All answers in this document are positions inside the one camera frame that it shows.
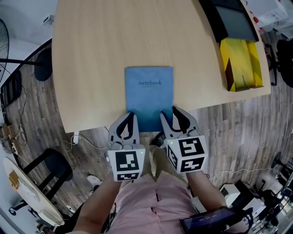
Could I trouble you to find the black slatted floor rack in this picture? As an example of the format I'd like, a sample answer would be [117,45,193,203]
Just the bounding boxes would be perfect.
[0,69,22,108]

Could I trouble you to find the person's pink shirt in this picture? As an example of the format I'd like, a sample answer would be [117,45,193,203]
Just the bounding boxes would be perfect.
[107,171,202,234]

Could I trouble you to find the white marker cube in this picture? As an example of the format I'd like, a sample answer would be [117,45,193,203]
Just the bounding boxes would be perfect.
[219,183,241,206]

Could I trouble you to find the person's khaki trousers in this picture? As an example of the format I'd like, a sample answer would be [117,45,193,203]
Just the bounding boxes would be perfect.
[146,133,186,183]

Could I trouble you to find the white power strip cable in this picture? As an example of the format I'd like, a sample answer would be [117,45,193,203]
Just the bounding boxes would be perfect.
[61,127,110,151]

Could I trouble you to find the white booklet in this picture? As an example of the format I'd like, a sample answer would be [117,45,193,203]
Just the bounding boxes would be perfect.
[19,185,41,203]

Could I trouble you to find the blue notebook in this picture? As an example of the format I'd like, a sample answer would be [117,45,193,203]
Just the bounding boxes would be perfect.
[125,66,174,133]

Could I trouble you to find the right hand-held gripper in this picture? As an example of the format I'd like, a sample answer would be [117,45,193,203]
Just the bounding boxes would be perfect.
[159,106,209,175]

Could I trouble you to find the black standing fan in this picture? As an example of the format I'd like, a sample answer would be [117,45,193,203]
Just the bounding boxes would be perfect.
[0,18,53,85]

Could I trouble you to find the long white floor cable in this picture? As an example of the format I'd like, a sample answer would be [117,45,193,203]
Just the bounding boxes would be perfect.
[209,168,275,181]

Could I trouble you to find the black floor cable tangle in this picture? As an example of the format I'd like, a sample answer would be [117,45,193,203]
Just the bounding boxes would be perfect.
[0,124,27,154]

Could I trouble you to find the person's right forearm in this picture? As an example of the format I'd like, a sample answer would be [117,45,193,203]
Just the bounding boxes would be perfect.
[186,171,227,211]

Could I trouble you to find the black battery pack device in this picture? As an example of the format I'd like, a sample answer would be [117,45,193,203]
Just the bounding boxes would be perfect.
[179,205,254,234]

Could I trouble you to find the person's left forearm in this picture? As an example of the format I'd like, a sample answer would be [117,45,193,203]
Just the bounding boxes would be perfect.
[75,175,122,234]

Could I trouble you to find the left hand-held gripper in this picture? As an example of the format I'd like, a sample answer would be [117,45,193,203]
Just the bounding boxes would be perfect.
[107,112,145,182]

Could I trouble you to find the black and yellow box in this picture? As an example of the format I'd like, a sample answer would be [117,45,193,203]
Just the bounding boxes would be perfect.
[198,0,264,92]

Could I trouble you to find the person's black shoe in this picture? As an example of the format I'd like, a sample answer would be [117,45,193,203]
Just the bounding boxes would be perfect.
[150,132,166,148]

